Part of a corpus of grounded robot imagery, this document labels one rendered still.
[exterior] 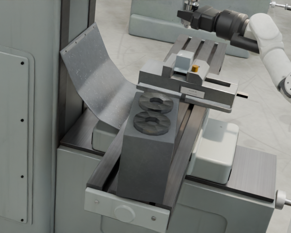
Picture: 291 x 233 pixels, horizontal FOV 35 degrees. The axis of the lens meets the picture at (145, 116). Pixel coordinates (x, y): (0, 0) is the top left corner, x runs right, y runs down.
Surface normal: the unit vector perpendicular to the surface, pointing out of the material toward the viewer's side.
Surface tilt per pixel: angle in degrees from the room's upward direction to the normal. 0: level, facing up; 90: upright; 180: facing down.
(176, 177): 0
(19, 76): 89
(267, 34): 26
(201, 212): 90
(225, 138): 0
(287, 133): 0
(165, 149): 90
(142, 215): 90
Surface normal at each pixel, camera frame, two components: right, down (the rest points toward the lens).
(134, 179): -0.12, 0.50
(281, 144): 0.12, -0.85
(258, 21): -0.11, -0.59
